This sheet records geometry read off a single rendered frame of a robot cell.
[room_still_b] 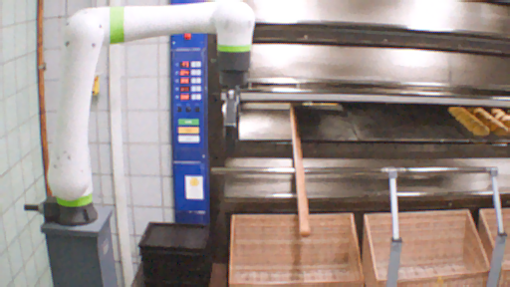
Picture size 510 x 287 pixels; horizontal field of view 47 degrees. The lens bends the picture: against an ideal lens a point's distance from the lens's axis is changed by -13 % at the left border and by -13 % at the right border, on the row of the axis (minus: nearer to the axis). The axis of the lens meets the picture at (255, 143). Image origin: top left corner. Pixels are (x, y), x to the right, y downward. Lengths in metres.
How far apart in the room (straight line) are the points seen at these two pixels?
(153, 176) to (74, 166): 1.30
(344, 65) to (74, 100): 1.48
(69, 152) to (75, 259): 0.40
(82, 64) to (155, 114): 1.29
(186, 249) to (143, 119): 0.65
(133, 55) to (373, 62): 1.06
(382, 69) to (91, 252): 1.57
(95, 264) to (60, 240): 0.13
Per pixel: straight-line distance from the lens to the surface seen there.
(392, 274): 2.54
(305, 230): 1.90
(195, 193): 2.99
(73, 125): 1.73
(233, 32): 1.77
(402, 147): 2.99
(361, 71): 2.88
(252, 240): 3.01
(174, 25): 1.87
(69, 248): 1.99
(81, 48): 1.69
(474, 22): 2.99
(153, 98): 2.93
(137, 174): 3.04
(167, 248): 2.70
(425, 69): 2.94
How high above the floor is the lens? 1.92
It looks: 15 degrees down
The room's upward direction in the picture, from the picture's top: straight up
